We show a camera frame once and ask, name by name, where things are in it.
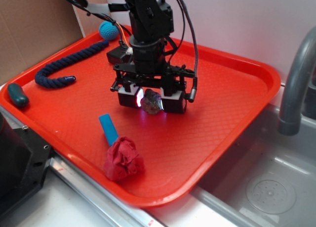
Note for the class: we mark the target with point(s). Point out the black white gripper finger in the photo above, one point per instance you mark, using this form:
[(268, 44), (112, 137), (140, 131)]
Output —
[(130, 99), (175, 104)]

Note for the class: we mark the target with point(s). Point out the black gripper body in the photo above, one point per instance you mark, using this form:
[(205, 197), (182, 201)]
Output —
[(169, 78)]

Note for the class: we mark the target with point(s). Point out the brown rock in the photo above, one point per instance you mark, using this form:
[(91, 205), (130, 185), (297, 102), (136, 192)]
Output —
[(151, 102)]

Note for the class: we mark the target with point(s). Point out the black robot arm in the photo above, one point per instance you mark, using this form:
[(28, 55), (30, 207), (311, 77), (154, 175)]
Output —
[(144, 28)]

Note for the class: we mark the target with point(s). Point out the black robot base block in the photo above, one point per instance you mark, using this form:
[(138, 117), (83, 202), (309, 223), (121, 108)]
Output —
[(24, 159)]

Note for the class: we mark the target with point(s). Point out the light blue flat stick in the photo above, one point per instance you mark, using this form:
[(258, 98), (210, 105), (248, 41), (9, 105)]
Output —
[(108, 128)]

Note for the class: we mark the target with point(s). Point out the black rectangular block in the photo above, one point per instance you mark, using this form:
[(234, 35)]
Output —
[(119, 55)]

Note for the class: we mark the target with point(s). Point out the red plastic tray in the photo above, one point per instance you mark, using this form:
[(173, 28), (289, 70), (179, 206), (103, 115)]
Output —
[(177, 149)]

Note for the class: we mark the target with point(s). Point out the crumpled red paper ball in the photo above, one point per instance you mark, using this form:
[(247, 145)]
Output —
[(123, 160)]

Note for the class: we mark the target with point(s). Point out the teal knitted ball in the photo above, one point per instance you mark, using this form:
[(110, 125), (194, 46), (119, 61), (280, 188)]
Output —
[(108, 31)]

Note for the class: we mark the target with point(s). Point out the dark teal oval object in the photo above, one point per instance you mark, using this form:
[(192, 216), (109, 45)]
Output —
[(17, 95)]

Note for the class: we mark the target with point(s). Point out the grey sink faucet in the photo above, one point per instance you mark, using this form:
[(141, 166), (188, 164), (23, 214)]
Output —
[(299, 96)]

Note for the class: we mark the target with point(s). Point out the grey plastic sink basin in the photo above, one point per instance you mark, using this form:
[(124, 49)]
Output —
[(265, 179)]

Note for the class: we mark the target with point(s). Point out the brown cardboard panel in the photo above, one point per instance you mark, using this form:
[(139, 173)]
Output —
[(33, 30)]

